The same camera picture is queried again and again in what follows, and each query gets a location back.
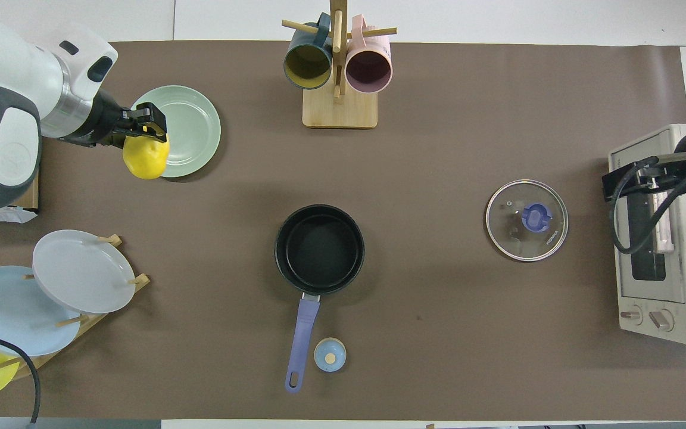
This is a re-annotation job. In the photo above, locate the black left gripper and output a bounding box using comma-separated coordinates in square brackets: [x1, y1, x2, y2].
[60, 89, 170, 148]

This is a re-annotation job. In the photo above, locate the yellow potato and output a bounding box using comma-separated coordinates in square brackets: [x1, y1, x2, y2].
[123, 134, 170, 180]

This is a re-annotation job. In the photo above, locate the glass lid with purple knob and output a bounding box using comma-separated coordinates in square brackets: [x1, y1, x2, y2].
[485, 179, 569, 262]

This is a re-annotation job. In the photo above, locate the light green plate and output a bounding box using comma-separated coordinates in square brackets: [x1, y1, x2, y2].
[130, 85, 222, 178]

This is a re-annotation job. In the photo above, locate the grey plate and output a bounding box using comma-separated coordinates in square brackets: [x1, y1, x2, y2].
[32, 230, 136, 315]

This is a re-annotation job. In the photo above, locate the light blue plate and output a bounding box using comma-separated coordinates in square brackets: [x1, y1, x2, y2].
[0, 266, 82, 358]

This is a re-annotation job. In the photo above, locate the wooden plate rack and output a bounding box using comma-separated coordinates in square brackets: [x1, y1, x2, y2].
[0, 234, 151, 381]

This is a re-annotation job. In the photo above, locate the dark blue mug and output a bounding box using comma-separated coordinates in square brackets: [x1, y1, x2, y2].
[283, 13, 333, 91]

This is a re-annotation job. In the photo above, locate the wooden mug tree stand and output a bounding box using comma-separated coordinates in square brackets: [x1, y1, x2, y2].
[282, 0, 397, 129]

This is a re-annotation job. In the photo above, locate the pink mug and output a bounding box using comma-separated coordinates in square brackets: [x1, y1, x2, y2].
[345, 15, 393, 94]

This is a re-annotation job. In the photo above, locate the brown table mat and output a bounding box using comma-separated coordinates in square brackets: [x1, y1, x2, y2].
[0, 41, 686, 421]

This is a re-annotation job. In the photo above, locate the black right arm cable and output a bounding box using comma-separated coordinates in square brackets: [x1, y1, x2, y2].
[611, 156, 686, 255]

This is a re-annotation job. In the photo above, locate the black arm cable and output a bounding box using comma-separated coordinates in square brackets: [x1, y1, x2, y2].
[611, 156, 686, 255]
[0, 332, 42, 425]

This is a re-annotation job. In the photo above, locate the black pot with purple handle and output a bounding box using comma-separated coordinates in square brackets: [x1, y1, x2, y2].
[274, 204, 366, 394]

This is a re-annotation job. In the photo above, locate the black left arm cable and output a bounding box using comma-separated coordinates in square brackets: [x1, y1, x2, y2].
[0, 332, 42, 425]

